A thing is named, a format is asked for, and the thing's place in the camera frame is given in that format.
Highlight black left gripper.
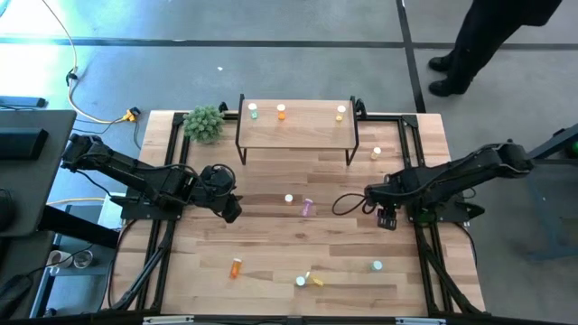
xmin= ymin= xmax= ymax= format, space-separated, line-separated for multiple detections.
xmin=198 ymin=164 xmax=244 ymax=207

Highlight green potted plant white pot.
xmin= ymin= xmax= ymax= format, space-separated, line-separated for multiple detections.
xmin=182 ymin=105 xmax=226 ymax=145

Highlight grey metal cart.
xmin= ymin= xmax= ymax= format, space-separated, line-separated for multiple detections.
xmin=499 ymin=124 xmax=578 ymax=263

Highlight black desk beam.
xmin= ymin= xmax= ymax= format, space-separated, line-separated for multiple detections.
xmin=38 ymin=205 xmax=121 ymax=249

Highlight glass cup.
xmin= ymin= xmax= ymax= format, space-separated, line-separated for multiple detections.
xmin=73 ymin=249 xmax=95 ymax=270

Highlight white mug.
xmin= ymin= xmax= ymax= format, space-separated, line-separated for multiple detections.
xmin=47 ymin=249 xmax=72 ymax=270

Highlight person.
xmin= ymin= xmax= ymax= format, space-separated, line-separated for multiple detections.
xmin=426 ymin=0 xmax=565 ymax=98

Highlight black desk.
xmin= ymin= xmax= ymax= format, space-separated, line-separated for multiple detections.
xmin=0 ymin=109 xmax=78 ymax=238

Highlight black rectangular device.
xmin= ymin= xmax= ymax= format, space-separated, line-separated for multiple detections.
xmin=0 ymin=127 xmax=50 ymax=162

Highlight black flat device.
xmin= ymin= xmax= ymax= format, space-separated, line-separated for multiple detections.
xmin=0 ymin=95 xmax=49 ymax=109

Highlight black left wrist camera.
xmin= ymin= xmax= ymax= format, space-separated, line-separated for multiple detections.
xmin=220 ymin=198 xmax=244 ymax=225

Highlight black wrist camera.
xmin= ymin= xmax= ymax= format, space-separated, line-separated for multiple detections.
xmin=220 ymin=198 xmax=244 ymax=225
xmin=377 ymin=208 xmax=399 ymax=232

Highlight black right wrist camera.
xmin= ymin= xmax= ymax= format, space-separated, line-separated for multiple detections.
xmin=377 ymin=208 xmax=399 ymax=232

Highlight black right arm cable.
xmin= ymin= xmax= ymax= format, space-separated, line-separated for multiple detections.
xmin=331 ymin=192 xmax=376 ymax=217

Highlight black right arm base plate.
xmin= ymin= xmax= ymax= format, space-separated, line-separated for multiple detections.
xmin=404 ymin=187 xmax=487 ymax=227

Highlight wooden shelf black metal frame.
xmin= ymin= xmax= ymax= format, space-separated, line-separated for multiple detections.
xmin=234 ymin=93 xmax=361 ymax=167

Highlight black aluminium table frame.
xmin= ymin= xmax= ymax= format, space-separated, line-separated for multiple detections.
xmin=103 ymin=110 xmax=487 ymax=317

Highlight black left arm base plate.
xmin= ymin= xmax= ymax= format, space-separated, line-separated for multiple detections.
xmin=110 ymin=193 xmax=186 ymax=222

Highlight silver bracket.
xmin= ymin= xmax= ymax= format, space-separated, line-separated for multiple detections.
xmin=395 ymin=317 xmax=447 ymax=325
xmin=143 ymin=315 xmax=195 ymax=325

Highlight yellow cable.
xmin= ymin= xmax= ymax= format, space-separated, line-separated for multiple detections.
xmin=40 ymin=0 xmax=132 ymax=125

